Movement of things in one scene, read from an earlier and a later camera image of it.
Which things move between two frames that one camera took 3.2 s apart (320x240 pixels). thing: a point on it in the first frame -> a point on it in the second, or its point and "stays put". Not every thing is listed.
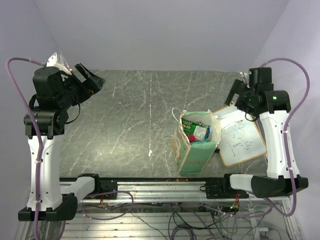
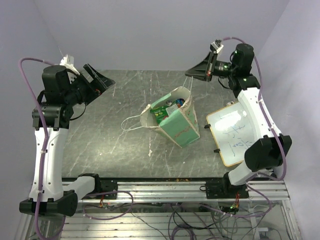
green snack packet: (189, 127) -> (160, 113)
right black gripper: (239, 87) -> (205, 69)
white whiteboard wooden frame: (241, 139) stays put
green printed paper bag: (192, 158) -> (173, 113)
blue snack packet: (207, 133) -> (180, 102)
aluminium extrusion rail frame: (173, 208) stays put
